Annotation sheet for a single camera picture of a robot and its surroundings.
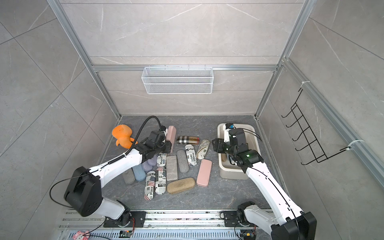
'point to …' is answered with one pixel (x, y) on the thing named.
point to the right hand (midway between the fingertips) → (218, 141)
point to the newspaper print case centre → (191, 155)
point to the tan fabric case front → (181, 184)
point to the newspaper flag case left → (149, 185)
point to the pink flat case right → (204, 173)
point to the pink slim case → (171, 136)
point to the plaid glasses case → (188, 140)
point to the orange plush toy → (123, 133)
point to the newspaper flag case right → (160, 186)
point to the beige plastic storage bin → (227, 170)
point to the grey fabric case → (183, 161)
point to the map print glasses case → (203, 149)
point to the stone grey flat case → (171, 167)
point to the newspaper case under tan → (161, 159)
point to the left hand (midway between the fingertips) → (172, 142)
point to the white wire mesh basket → (177, 80)
